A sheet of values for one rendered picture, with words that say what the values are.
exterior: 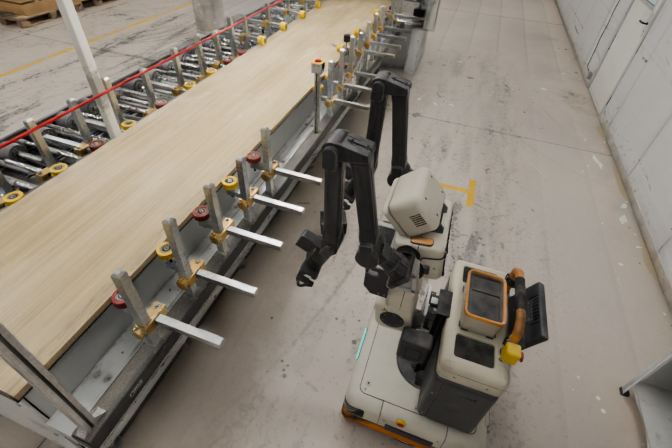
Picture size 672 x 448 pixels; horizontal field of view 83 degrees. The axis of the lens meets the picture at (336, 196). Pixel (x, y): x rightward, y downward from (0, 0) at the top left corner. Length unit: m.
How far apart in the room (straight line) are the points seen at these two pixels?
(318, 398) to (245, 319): 0.66
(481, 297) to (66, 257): 1.68
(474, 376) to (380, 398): 0.59
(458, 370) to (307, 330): 1.15
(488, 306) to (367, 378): 0.75
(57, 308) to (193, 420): 0.96
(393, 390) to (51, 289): 1.52
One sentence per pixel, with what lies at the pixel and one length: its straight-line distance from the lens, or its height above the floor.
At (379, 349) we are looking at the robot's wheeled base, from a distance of 2.13.
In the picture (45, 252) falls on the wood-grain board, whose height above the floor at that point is 0.90.
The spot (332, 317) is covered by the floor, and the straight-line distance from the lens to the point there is 2.52.
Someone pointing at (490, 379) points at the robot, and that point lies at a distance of 1.60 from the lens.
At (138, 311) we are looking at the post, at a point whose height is 0.94.
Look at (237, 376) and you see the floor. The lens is 2.39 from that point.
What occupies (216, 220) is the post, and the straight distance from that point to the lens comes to 1.77.
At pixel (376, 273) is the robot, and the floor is 1.02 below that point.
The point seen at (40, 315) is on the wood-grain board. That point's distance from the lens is 1.76.
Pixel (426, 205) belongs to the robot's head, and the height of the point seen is 1.36.
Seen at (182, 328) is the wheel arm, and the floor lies 0.84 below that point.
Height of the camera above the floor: 2.15
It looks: 41 degrees down
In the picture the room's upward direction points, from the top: 4 degrees clockwise
